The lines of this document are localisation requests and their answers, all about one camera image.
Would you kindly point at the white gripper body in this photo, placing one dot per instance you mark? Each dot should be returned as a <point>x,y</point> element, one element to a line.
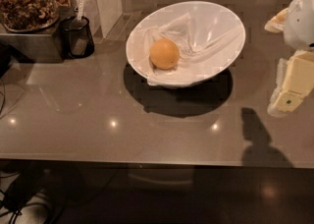
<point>300,22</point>

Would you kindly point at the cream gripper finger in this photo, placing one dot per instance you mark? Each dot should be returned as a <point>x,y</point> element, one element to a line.
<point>276,24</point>
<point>294,80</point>

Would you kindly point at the orange fruit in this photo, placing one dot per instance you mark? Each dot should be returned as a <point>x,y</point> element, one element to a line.
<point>164,54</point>

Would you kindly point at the white bowl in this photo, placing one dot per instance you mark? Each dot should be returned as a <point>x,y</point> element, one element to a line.
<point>202,18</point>

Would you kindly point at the white utensil in cup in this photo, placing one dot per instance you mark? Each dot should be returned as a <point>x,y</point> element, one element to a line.
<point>78,8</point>

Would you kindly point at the black mesh cup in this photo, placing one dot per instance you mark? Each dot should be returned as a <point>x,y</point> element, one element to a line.
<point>66,33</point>

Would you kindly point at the dark metal box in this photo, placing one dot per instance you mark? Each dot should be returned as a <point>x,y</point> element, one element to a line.
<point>43,46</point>

